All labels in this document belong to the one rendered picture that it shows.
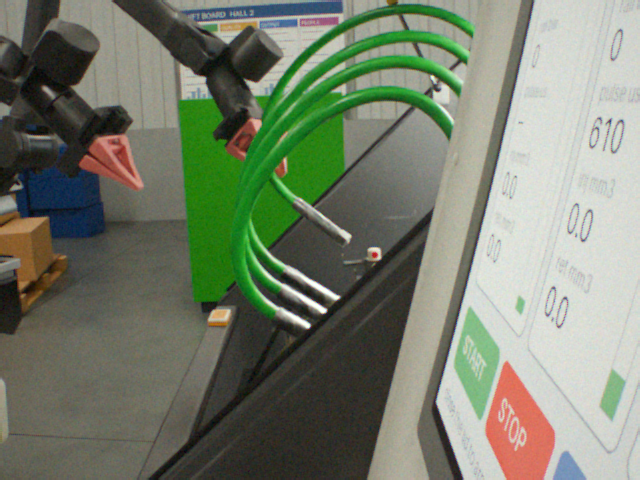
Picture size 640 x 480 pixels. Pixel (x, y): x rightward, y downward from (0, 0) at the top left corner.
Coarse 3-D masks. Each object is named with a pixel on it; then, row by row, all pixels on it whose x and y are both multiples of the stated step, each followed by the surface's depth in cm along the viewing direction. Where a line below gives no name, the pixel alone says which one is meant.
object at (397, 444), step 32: (512, 0) 40; (480, 32) 49; (512, 32) 39; (480, 64) 46; (480, 96) 44; (480, 128) 42; (448, 160) 51; (480, 160) 41; (448, 192) 48; (448, 224) 46; (448, 256) 44; (416, 288) 53; (448, 288) 43; (416, 320) 50; (416, 352) 48; (416, 384) 46; (384, 416) 55; (416, 416) 44; (384, 448) 52; (416, 448) 42
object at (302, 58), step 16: (368, 16) 91; (384, 16) 90; (432, 16) 88; (448, 16) 87; (336, 32) 93; (320, 48) 95; (288, 80) 97; (272, 96) 98; (272, 176) 101; (288, 192) 101
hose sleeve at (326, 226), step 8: (296, 200) 100; (296, 208) 100; (304, 208) 100; (312, 208) 100; (304, 216) 100; (312, 216) 100; (320, 216) 100; (320, 224) 99; (328, 224) 99; (328, 232) 99; (336, 232) 99
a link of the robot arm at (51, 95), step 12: (36, 72) 86; (24, 84) 86; (36, 84) 86; (48, 84) 86; (60, 84) 87; (24, 96) 87; (36, 96) 86; (48, 96) 86; (60, 96) 86; (36, 108) 87; (48, 108) 86
